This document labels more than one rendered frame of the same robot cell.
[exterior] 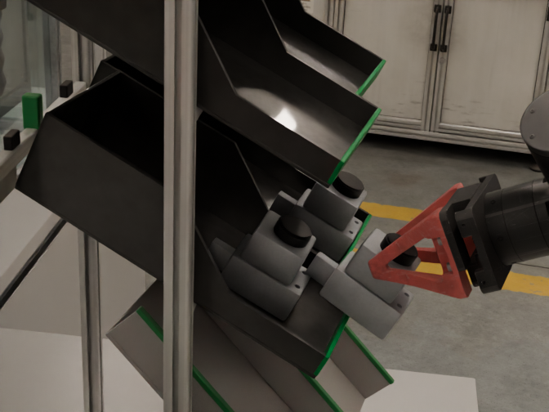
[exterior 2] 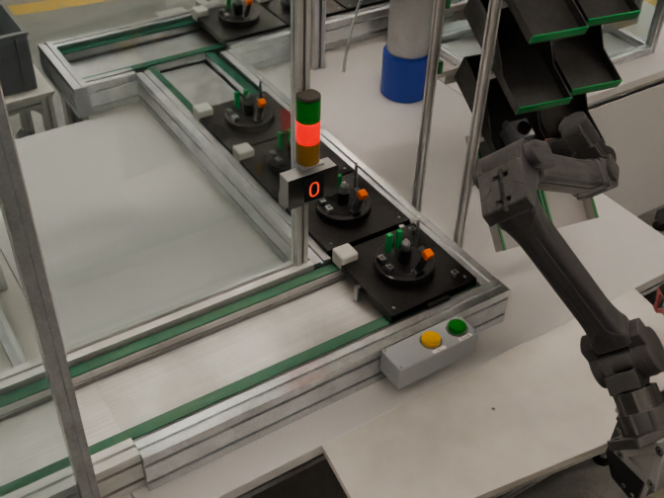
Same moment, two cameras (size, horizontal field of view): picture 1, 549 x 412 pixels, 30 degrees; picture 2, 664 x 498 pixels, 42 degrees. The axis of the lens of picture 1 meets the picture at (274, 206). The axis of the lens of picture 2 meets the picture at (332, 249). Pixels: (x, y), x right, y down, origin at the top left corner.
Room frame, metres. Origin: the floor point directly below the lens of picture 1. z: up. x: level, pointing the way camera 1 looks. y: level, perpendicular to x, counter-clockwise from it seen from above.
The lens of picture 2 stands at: (-0.62, -1.00, 2.28)
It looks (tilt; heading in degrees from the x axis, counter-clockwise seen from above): 40 degrees down; 50
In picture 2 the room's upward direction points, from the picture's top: 2 degrees clockwise
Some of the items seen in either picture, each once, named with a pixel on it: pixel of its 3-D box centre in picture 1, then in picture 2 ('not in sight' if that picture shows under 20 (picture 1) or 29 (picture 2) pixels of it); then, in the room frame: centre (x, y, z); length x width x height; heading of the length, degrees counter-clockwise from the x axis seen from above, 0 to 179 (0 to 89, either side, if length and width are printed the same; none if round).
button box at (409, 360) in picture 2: not in sight; (429, 350); (0.37, -0.15, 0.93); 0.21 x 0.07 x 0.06; 174
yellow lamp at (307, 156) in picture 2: not in sight; (307, 150); (0.30, 0.19, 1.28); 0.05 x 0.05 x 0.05
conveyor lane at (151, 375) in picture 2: not in sight; (286, 326); (0.18, 0.11, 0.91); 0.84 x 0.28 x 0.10; 174
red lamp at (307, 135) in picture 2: not in sight; (307, 129); (0.30, 0.19, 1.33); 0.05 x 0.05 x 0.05
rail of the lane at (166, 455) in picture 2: not in sight; (338, 372); (0.19, -0.07, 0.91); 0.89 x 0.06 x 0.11; 174
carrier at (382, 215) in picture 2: not in sight; (343, 195); (0.51, 0.30, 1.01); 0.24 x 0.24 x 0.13; 84
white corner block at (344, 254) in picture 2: not in sight; (345, 256); (0.39, 0.16, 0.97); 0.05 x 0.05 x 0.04; 84
